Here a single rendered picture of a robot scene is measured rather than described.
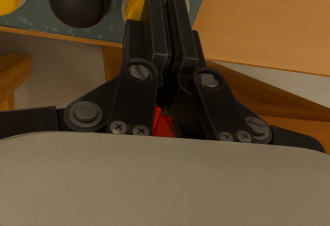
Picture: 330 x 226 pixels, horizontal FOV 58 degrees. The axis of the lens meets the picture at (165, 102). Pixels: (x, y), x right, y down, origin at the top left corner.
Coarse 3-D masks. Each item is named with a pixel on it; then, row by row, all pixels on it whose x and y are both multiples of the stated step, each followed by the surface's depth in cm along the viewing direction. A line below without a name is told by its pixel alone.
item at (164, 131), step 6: (156, 108) 27; (156, 114) 27; (156, 120) 27; (162, 120) 26; (168, 120) 25; (156, 126) 27; (162, 126) 25; (168, 126) 24; (156, 132) 26; (162, 132) 25; (168, 132) 23
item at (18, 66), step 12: (0, 60) 84; (12, 60) 86; (24, 60) 90; (0, 72) 69; (12, 72) 78; (24, 72) 91; (0, 84) 69; (12, 84) 78; (0, 96) 69; (12, 96) 84; (0, 108) 80; (12, 108) 85
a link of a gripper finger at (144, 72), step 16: (128, 64) 10; (144, 64) 10; (128, 80) 9; (144, 80) 9; (128, 96) 9; (144, 96) 9; (112, 112) 8; (128, 112) 8; (144, 112) 8; (112, 128) 8; (128, 128) 8; (144, 128) 8
